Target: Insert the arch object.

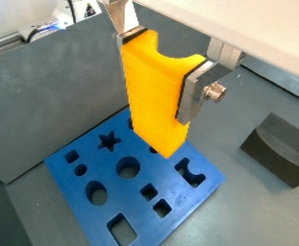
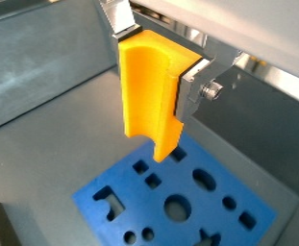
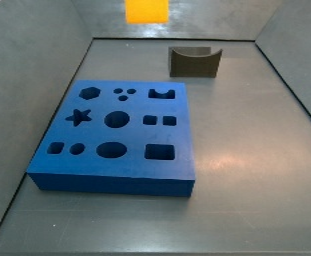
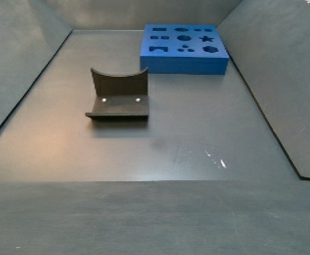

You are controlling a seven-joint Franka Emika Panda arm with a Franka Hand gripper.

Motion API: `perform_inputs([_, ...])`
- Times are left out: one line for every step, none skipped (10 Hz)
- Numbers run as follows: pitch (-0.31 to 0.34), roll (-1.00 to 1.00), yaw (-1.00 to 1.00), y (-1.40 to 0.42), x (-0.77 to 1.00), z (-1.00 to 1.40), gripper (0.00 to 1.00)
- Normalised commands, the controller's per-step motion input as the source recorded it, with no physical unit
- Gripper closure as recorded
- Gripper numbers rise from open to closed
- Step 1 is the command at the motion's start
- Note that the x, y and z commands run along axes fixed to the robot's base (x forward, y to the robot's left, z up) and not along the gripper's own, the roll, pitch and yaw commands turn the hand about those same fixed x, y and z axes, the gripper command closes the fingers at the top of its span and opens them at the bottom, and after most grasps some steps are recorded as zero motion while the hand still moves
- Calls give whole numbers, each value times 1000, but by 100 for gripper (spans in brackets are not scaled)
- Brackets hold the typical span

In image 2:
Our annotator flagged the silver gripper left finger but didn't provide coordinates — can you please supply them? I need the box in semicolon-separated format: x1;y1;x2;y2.
97;0;143;57

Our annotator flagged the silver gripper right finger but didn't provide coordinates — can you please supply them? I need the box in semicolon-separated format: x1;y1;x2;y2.
173;37;245;123

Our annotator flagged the yellow arch block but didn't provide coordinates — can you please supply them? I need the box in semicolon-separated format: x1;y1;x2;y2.
117;30;200;162

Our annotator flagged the blue shape sorting board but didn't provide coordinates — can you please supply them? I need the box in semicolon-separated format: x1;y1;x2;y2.
73;135;276;246

